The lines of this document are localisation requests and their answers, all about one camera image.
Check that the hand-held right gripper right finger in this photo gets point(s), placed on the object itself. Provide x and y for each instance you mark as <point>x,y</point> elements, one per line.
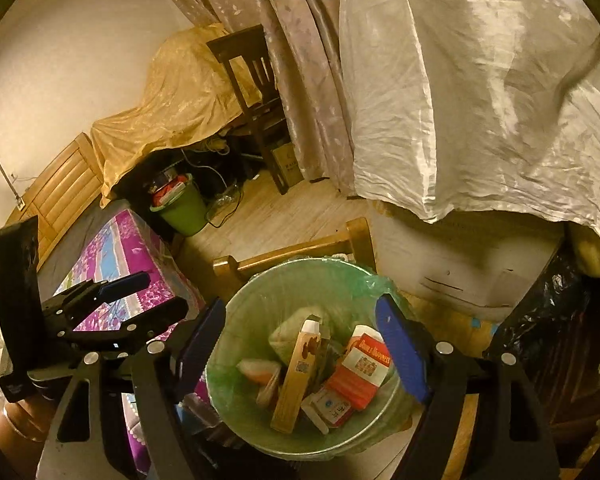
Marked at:
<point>401,352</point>

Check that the trash bin with green bag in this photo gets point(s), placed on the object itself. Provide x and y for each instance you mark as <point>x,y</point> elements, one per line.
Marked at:
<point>260,300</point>

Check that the red and white box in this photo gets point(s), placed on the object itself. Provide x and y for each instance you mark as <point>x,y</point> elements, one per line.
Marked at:
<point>355,380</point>

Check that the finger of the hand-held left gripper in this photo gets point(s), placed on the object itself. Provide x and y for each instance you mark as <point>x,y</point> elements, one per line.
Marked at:
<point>150,316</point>
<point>125,283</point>

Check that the long gold cardboard box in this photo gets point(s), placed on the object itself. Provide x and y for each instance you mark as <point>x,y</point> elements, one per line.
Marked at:
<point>295,385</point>

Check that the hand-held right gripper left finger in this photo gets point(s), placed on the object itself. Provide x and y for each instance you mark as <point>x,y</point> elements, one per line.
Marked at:
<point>200,342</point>

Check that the white printed card box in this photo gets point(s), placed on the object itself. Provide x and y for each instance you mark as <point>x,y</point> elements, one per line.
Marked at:
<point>330,408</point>

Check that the large white cardboard box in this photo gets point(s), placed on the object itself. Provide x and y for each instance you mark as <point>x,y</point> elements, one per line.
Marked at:
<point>455,260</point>

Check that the pink and white packet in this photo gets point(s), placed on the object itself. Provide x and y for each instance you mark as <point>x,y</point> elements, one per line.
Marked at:
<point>255,367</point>

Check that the light wooden stool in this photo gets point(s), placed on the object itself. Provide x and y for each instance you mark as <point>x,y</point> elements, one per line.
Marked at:
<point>290,252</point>

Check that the purple patterned blanket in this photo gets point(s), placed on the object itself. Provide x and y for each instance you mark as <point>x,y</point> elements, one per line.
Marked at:
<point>125,240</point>

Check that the green plastic bucket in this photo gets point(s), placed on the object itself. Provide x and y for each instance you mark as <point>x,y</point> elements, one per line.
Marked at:
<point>185,210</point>

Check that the beige patterned curtain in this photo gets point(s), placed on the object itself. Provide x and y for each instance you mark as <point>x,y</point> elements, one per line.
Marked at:
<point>300,60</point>

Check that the red packet in bucket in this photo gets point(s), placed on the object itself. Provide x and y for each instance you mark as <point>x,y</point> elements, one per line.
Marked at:
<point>172,190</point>

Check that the dark grey mattress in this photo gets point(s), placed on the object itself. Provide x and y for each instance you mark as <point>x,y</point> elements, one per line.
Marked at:
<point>72,252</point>

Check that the black plastic bag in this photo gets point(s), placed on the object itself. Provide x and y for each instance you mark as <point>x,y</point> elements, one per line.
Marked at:
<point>555,320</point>

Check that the small brown cardboard box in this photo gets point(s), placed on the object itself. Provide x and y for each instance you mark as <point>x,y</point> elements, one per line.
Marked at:
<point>287,165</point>

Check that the orange cloth covered furniture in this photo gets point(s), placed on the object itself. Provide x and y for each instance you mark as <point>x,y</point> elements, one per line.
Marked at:
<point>180,95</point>

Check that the white plastic covered object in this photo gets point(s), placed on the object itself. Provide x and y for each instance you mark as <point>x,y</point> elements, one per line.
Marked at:
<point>480,85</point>

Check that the dark wooden chair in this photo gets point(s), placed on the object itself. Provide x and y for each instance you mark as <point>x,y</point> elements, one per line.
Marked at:
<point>240,42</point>

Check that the wooden headboard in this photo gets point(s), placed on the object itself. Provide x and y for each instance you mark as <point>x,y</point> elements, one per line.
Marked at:
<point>65,185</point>

